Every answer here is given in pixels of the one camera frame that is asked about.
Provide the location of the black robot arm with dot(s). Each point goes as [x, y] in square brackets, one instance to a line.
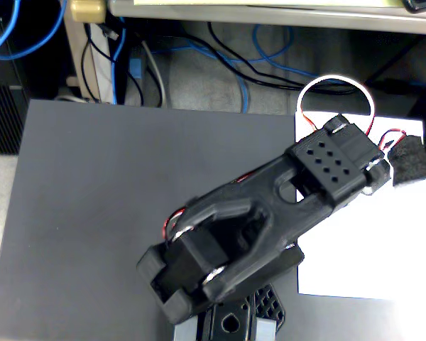
[270, 199]

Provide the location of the dark grey work board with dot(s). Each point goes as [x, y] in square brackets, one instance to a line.
[74, 213]

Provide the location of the grey desk top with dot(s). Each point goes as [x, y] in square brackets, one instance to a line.
[270, 16]

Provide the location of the grey base mounting block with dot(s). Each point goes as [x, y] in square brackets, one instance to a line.
[186, 330]
[266, 329]

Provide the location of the black foam cube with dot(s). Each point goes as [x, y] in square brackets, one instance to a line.
[410, 160]

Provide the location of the green sheet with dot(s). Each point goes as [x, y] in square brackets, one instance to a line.
[255, 2]

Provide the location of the white paper sheet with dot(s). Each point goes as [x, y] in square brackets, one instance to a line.
[358, 248]

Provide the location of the beige desk leg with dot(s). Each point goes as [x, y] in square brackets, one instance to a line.
[74, 53]

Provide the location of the black computer case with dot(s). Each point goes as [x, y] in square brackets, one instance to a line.
[1, 117]

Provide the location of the black device on desk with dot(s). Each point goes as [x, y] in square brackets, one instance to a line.
[420, 4]

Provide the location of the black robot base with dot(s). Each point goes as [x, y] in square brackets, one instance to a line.
[234, 321]

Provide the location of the blue connector block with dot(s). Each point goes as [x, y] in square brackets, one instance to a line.
[135, 68]

